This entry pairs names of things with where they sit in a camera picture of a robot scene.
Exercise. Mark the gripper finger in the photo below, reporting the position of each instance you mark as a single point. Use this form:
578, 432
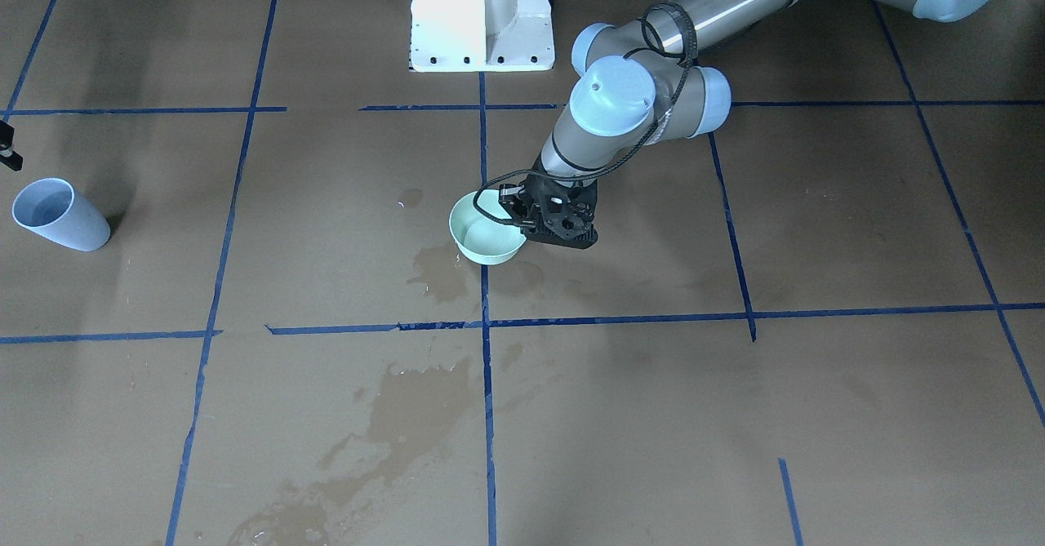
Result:
509, 197
9, 157

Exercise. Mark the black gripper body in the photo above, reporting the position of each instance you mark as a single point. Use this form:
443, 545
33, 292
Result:
535, 196

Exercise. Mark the light blue plastic cup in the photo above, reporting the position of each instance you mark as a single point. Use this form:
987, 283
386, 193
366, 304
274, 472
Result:
52, 208

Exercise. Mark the mint green bowl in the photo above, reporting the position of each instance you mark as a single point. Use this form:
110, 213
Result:
480, 239

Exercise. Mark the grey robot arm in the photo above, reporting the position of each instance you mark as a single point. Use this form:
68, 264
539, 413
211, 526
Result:
639, 84

